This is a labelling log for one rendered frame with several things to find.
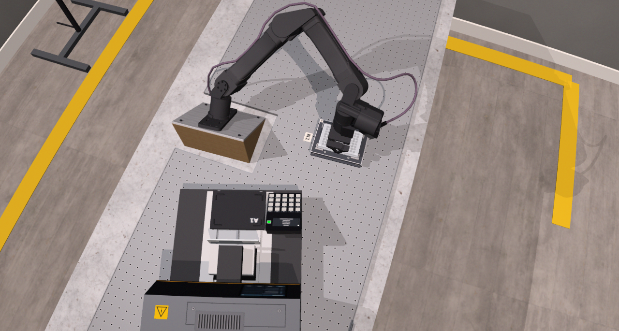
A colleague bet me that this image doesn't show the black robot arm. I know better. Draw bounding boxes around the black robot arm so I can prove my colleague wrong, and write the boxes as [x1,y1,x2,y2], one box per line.
[198,8,384,139]

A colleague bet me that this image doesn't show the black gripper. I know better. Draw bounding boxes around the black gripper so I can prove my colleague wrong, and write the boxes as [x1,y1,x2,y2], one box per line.
[326,116,352,154]

